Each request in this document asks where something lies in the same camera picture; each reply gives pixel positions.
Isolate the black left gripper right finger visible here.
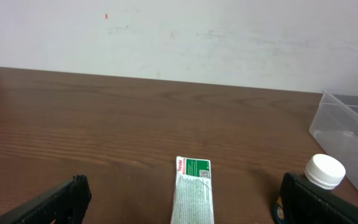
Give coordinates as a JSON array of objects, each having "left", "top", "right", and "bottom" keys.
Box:
[{"left": 278, "top": 172, "right": 358, "bottom": 224}]

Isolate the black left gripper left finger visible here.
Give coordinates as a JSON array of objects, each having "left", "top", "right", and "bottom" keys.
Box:
[{"left": 0, "top": 175, "right": 92, "bottom": 224}]

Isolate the white green medicine box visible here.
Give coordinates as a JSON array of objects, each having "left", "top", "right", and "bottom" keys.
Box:
[{"left": 170, "top": 156, "right": 214, "bottom": 224}]

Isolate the clear plastic container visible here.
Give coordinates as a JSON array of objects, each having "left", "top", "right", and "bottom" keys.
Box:
[{"left": 309, "top": 90, "right": 358, "bottom": 190}]

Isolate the dark bottle white cap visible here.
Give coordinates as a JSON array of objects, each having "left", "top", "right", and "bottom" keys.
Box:
[{"left": 272, "top": 154, "right": 346, "bottom": 224}]

